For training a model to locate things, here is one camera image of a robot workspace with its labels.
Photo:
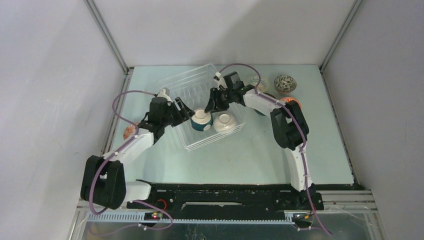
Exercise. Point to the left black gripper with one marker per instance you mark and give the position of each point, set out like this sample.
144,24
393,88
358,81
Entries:
181,116

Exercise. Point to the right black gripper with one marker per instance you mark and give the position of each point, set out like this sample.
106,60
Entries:
213,104

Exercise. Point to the white and navy bowl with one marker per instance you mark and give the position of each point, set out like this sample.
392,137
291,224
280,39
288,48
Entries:
201,121

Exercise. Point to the plain white bowl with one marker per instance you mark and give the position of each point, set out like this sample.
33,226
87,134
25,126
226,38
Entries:
224,122

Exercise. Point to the yellow patterned bowl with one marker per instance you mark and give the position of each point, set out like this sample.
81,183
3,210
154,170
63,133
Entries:
262,84

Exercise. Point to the blue zigzag orange-inside bowl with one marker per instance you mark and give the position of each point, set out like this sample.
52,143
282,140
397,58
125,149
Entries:
131,130

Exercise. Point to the white bowl red rings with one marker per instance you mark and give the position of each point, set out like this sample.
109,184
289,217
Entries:
291,100

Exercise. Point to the dark teal bowl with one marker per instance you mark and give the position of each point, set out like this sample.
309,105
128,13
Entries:
269,95

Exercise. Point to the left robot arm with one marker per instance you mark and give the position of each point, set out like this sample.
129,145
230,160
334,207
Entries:
104,180

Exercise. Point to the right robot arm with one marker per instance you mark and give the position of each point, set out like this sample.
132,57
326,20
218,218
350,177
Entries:
289,126

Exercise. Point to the white wire dish rack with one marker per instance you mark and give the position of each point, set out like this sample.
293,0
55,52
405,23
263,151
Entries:
193,88

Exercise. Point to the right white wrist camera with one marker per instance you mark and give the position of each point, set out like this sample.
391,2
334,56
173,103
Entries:
219,79

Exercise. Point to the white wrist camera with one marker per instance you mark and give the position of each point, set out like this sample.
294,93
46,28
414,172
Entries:
164,93
219,79

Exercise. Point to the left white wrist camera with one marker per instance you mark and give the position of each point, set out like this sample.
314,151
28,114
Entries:
164,93

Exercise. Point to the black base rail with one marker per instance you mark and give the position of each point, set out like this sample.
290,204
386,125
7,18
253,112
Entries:
234,202

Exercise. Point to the aluminium frame rail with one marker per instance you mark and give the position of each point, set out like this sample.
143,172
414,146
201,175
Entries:
107,35

